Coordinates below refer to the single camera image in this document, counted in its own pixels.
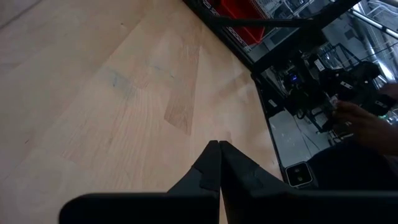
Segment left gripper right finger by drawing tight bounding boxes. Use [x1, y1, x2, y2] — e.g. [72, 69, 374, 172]
[219, 140, 398, 224]

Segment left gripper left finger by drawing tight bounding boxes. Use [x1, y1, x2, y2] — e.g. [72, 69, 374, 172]
[58, 140, 222, 224]

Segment white-rimmed black device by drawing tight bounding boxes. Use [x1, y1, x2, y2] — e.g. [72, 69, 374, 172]
[285, 161, 314, 189]

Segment person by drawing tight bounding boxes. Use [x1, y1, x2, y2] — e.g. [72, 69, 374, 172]
[306, 83, 398, 191]

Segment person's hand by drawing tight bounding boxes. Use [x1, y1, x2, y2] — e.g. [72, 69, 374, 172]
[331, 100, 379, 142]

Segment black equipment with blue light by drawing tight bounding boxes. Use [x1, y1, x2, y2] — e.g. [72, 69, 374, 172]
[273, 60, 315, 121]

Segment red storage bin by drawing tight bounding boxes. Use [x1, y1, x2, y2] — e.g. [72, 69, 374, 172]
[213, 0, 267, 45]

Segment silver ceiling duct pipe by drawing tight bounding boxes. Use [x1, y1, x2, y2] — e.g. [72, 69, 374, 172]
[347, 6, 398, 40]

